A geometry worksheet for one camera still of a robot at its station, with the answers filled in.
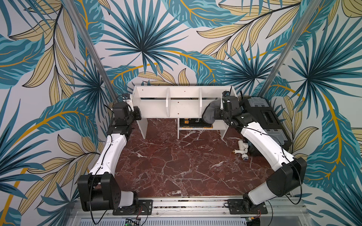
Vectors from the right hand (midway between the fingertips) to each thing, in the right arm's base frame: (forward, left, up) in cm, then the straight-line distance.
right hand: (218, 108), depth 81 cm
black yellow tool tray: (0, +14, -13) cm, 19 cm away
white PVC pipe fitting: (-13, -19, -26) cm, 34 cm away
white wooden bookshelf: (+9, +24, -3) cm, 26 cm away
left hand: (+1, +47, 0) cm, 47 cm away
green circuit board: (-51, +49, -29) cm, 76 cm away
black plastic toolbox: (+7, -32, -10) cm, 34 cm away
